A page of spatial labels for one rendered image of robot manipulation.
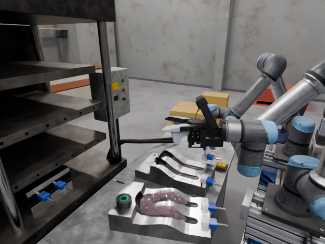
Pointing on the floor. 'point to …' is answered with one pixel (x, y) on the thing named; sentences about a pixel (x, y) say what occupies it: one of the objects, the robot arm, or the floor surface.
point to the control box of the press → (122, 110)
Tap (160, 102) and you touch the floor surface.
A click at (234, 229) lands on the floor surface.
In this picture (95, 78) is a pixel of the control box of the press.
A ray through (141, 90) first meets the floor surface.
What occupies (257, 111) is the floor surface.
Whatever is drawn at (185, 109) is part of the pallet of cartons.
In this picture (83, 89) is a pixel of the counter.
